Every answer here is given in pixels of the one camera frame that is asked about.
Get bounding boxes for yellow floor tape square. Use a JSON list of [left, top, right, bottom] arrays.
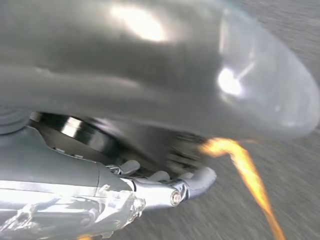
[[199, 137, 286, 240]]

